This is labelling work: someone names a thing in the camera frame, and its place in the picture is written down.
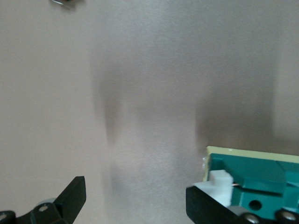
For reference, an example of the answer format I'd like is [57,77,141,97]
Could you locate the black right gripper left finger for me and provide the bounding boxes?
[16,176,86,224]

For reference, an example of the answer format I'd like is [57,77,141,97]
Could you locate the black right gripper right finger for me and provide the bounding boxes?
[185,185,260,224]

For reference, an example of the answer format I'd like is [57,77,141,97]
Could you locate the green load switch white handle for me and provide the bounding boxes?
[201,146,299,219]

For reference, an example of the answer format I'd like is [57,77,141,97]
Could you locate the black square button red terminals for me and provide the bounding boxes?
[51,0,71,7]

